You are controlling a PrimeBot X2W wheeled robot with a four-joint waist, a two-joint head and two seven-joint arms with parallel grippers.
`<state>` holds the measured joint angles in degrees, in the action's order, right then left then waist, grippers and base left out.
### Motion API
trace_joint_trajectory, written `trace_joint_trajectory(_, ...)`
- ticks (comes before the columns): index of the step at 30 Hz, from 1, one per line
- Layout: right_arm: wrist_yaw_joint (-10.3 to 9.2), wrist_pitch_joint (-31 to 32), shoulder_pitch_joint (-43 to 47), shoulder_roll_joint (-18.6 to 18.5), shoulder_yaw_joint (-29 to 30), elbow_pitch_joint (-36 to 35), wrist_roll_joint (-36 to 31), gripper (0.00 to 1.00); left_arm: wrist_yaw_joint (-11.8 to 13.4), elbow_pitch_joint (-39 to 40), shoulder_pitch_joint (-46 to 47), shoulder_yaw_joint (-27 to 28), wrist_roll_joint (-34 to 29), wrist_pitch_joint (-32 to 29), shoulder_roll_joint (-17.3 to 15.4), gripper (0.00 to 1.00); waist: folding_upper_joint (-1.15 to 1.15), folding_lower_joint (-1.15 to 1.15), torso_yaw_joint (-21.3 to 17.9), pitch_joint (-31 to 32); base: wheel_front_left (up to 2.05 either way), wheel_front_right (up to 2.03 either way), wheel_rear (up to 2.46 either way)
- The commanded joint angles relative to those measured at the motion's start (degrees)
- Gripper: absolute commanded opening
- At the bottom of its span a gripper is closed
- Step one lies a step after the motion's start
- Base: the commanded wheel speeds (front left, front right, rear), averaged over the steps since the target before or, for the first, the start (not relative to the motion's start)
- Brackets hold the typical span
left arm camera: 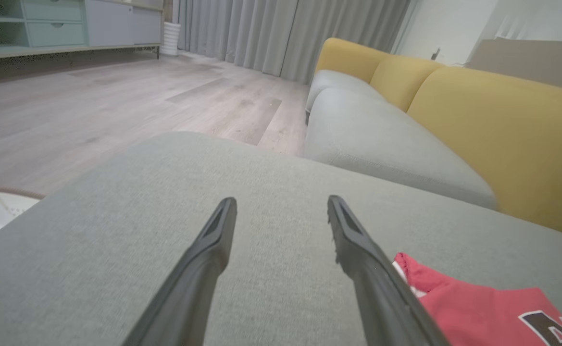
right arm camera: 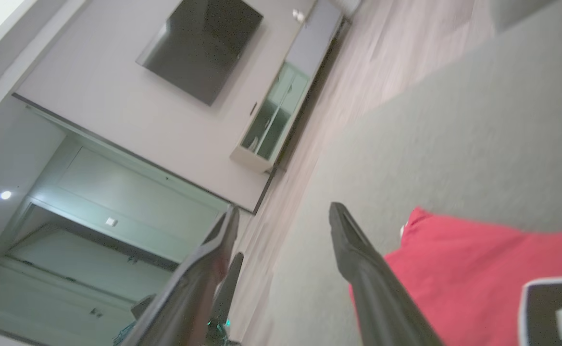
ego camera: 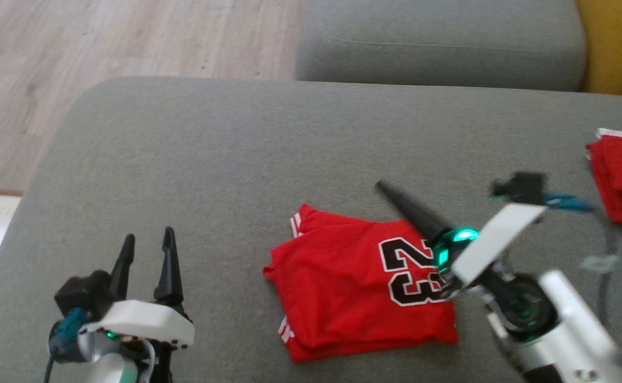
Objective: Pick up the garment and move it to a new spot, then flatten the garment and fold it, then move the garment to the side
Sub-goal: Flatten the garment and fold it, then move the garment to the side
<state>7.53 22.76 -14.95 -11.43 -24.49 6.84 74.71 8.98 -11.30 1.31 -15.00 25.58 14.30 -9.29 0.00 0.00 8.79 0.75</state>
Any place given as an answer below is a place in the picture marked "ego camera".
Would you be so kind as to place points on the grey sofa back cushion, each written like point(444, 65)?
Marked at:
point(438, 32)

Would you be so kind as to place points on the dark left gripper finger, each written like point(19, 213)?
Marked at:
point(169, 266)
point(123, 266)

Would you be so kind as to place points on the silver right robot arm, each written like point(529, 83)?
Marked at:
point(566, 319)

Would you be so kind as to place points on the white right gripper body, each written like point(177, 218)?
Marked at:
point(491, 239)

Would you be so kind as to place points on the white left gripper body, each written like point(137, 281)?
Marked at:
point(146, 322)

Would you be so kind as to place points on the red jersey number 23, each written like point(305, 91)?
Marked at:
point(337, 287)

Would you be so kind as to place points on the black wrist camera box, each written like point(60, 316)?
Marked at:
point(521, 186)
point(82, 292)

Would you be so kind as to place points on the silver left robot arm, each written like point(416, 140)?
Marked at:
point(111, 369)

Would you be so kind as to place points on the grey sofa seat cushion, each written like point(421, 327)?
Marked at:
point(236, 159)

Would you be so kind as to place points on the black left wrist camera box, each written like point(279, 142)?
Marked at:
point(82, 292)

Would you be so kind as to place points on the yellow pillow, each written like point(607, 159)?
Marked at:
point(619, 42)

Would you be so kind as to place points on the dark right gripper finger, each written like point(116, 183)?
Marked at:
point(412, 210)

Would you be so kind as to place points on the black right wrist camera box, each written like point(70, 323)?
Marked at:
point(521, 186)

